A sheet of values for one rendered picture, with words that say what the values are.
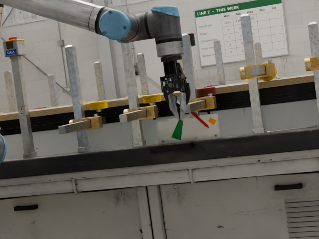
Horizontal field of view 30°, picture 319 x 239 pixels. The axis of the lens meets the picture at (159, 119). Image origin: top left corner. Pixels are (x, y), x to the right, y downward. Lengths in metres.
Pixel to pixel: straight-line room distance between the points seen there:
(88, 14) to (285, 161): 1.00
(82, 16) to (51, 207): 1.30
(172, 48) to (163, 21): 0.09
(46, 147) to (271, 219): 1.09
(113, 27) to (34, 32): 9.23
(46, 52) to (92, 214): 8.20
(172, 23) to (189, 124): 0.58
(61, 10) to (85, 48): 8.65
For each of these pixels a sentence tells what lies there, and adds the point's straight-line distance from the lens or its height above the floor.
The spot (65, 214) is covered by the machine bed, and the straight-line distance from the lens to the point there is 2.94.
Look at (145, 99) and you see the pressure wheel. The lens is 2.57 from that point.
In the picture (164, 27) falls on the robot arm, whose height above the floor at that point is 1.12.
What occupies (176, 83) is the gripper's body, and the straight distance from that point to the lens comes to 1.93.
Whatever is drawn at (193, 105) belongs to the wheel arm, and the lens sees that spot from 2.16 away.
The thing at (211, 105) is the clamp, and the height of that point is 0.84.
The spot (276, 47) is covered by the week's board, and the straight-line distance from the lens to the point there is 9.57.
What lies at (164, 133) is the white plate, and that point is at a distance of 2.43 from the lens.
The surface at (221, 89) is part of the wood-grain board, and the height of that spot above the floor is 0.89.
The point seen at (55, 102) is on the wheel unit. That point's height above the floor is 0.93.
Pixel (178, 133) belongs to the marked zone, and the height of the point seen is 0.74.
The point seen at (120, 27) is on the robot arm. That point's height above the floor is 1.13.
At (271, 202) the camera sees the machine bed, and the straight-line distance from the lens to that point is 2.67.
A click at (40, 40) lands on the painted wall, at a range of 11.00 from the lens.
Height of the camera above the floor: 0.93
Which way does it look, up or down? 3 degrees down
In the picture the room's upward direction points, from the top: 7 degrees counter-clockwise
